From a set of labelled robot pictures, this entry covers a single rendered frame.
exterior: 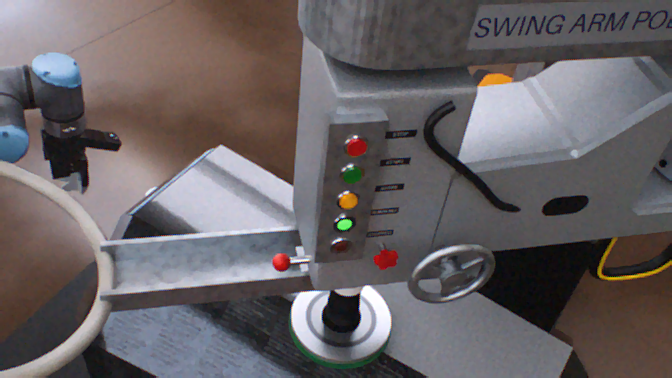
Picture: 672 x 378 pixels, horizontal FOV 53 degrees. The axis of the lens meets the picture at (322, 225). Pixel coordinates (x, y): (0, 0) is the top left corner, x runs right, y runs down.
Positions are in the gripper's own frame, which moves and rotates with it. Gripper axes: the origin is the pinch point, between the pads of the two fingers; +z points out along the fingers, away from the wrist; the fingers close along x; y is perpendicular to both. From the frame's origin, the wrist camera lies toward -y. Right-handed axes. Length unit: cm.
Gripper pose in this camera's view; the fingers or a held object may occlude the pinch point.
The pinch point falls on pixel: (84, 188)
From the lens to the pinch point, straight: 175.7
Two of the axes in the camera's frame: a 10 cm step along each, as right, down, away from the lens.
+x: 4.9, 6.9, -5.3
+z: -1.6, 6.7, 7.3
